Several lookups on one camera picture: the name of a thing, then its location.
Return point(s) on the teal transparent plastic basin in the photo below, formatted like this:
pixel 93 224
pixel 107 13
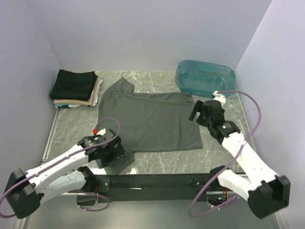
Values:
pixel 203 78

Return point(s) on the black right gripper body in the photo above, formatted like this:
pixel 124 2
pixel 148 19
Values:
pixel 202 120

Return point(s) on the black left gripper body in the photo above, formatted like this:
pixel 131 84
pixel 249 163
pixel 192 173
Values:
pixel 111 154

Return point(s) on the folded black t shirt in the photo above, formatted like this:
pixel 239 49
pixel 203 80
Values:
pixel 73 86

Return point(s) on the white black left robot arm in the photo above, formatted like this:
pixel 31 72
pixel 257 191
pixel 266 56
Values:
pixel 26 191

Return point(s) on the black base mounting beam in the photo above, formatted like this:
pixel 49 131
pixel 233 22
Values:
pixel 139 187

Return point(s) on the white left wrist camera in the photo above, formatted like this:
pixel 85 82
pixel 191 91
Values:
pixel 99 132

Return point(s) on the aluminium rail frame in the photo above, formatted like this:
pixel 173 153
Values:
pixel 279 217

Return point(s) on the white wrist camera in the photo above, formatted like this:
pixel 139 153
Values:
pixel 219 97
pixel 99 132

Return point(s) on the grey t shirt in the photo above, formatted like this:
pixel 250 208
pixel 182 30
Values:
pixel 155 130

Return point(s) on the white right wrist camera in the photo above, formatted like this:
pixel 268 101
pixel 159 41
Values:
pixel 219 97

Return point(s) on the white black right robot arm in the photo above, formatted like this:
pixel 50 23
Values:
pixel 264 190

